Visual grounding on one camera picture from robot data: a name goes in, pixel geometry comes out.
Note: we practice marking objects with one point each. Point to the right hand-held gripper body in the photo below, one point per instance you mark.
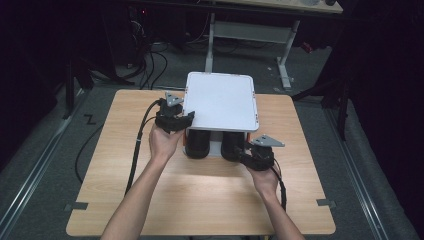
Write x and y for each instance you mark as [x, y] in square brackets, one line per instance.
[261, 155]

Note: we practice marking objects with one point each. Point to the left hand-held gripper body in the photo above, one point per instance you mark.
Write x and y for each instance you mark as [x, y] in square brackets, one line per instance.
[168, 115]

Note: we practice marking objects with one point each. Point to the person's right hand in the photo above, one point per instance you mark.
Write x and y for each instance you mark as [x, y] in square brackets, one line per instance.
[265, 181]

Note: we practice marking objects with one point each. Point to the person's left hand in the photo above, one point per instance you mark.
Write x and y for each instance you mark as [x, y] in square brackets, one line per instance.
[163, 143]

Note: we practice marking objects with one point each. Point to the grey tape piece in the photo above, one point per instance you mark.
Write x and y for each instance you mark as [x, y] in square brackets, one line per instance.
[326, 203]
[76, 206]

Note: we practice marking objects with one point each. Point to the black metal stand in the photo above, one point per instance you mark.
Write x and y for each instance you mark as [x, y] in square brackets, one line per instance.
[336, 100]
[71, 86]

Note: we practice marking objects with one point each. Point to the white-legged desk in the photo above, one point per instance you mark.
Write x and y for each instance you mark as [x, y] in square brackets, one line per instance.
[253, 31]

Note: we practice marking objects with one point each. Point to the metal floor rail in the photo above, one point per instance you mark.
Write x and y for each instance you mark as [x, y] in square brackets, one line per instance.
[33, 176]
[356, 176]

